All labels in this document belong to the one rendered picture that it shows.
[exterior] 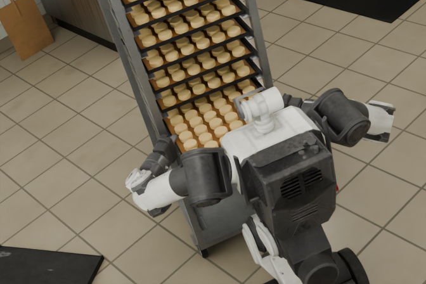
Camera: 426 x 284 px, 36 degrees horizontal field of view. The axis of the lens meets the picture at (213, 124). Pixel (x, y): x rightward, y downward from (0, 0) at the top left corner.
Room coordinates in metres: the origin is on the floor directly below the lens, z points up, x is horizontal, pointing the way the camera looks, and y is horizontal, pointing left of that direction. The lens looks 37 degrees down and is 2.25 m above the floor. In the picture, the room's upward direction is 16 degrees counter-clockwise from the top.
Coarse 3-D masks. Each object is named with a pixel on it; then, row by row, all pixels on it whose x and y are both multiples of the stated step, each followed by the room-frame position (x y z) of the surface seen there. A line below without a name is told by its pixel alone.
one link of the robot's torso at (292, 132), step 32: (256, 128) 1.44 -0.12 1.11; (288, 128) 1.40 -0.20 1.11; (320, 128) 1.41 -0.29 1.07; (256, 160) 1.31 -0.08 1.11; (288, 160) 1.28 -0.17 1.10; (320, 160) 1.24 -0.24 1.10; (256, 192) 1.32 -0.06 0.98; (288, 192) 1.43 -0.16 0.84; (320, 192) 1.24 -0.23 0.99; (288, 224) 1.25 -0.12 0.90
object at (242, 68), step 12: (240, 60) 2.17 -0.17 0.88; (216, 72) 2.16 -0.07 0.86; (228, 72) 2.11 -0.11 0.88; (240, 72) 2.09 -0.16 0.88; (252, 72) 2.09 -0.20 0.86; (192, 84) 2.10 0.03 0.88; (204, 84) 2.10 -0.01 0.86; (216, 84) 2.06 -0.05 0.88; (168, 96) 2.06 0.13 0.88; (180, 96) 2.04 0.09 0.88; (192, 96) 2.05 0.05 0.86
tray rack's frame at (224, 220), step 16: (112, 16) 2.57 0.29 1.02; (112, 32) 2.56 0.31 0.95; (128, 64) 2.57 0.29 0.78; (144, 112) 2.56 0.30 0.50; (208, 208) 2.18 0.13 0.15; (224, 208) 2.15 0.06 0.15; (240, 208) 2.12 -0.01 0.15; (208, 224) 2.07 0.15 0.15; (224, 224) 2.04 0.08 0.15; (240, 224) 2.02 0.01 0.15; (208, 240) 1.98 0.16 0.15
